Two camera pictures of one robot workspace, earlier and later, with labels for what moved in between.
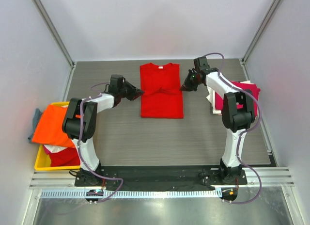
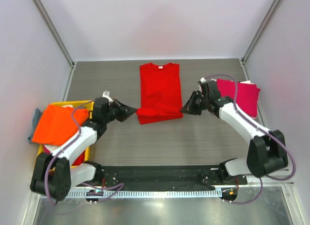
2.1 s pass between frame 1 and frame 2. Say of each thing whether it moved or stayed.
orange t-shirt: stayed
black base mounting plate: stayed
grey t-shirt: stayed
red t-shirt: stayed
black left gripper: moved
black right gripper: moved
